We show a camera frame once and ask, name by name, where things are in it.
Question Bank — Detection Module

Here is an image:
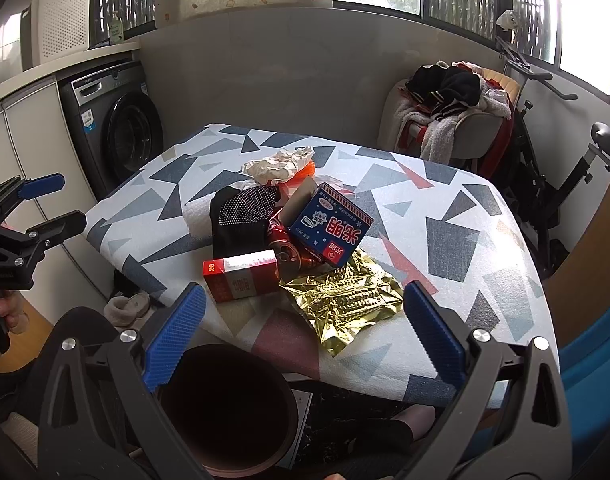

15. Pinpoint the gold foil wrapper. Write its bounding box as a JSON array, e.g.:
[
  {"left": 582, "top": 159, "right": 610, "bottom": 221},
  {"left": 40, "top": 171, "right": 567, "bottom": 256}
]
[{"left": 280, "top": 249, "right": 404, "bottom": 356}]

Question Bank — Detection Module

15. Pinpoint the red cigarette box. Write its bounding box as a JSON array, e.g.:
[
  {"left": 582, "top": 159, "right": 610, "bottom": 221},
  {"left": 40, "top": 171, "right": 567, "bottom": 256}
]
[{"left": 202, "top": 249, "right": 280, "bottom": 304}]

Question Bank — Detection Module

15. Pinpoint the white foam fruit net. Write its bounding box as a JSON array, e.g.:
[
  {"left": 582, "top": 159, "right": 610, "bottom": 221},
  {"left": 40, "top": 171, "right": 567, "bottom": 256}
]
[{"left": 183, "top": 194, "right": 214, "bottom": 240}]

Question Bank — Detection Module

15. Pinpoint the black dotted glove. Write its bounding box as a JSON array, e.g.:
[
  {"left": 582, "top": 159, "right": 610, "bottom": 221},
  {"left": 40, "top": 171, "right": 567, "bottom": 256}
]
[{"left": 209, "top": 185, "right": 280, "bottom": 259}]

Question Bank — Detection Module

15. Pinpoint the crushed red soda can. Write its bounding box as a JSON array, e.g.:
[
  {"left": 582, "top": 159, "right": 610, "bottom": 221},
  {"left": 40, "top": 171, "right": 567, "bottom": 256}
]
[{"left": 267, "top": 212, "right": 323, "bottom": 282}]

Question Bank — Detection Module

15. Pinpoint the blue printed carton box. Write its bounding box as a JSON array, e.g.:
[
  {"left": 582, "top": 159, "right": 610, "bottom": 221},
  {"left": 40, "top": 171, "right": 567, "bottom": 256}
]
[{"left": 279, "top": 178, "right": 373, "bottom": 268}]

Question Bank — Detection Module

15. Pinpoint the orange foam fruit net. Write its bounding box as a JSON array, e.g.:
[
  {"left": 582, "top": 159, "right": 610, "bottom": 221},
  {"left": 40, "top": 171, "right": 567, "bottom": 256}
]
[{"left": 279, "top": 160, "right": 316, "bottom": 200}]

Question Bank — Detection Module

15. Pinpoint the dark round trash bin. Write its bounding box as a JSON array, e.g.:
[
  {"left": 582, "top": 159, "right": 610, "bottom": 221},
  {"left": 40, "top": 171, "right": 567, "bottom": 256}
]
[{"left": 159, "top": 344, "right": 299, "bottom": 479}]

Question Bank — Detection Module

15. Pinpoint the person's left hand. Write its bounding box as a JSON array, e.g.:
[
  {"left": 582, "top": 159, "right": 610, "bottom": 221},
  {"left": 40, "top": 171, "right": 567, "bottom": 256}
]
[{"left": 0, "top": 290, "right": 30, "bottom": 335}]

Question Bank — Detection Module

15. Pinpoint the white cabinet with counter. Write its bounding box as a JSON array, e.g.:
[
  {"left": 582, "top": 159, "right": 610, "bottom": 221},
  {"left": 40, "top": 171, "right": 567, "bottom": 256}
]
[{"left": 0, "top": 44, "right": 139, "bottom": 322}]

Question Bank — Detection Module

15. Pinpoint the geometric patterned table cover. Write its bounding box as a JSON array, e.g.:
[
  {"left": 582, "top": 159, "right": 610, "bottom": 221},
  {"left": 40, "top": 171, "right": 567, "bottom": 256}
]
[{"left": 86, "top": 124, "right": 556, "bottom": 404}]

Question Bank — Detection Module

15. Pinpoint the grey front-load washing machine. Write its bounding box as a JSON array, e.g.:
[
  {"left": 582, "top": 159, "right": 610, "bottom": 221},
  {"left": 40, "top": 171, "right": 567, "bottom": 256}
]
[{"left": 58, "top": 61, "right": 164, "bottom": 200}]

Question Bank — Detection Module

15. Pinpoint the blue fabric bedding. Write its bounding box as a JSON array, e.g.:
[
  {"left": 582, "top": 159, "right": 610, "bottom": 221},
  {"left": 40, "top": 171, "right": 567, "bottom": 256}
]
[{"left": 559, "top": 308, "right": 610, "bottom": 468}]

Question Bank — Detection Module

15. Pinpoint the small green bottle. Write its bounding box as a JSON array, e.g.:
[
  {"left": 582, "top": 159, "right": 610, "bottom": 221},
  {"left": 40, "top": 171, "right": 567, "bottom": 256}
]
[{"left": 108, "top": 13, "right": 125, "bottom": 46}]

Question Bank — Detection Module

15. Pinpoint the black exercise bike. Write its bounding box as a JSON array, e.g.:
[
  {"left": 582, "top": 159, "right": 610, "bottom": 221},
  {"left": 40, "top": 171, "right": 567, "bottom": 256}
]
[{"left": 492, "top": 37, "right": 610, "bottom": 280}]

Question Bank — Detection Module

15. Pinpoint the crumpled white paper bag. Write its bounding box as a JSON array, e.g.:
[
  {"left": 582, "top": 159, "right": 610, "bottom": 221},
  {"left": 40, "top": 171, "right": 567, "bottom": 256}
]
[{"left": 241, "top": 146, "right": 315, "bottom": 185}]

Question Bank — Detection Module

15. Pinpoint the chair piled with clothes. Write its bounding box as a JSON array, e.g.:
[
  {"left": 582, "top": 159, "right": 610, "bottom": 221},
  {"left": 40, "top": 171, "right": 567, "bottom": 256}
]
[{"left": 377, "top": 61, "right": 521, "bottom": 176}]

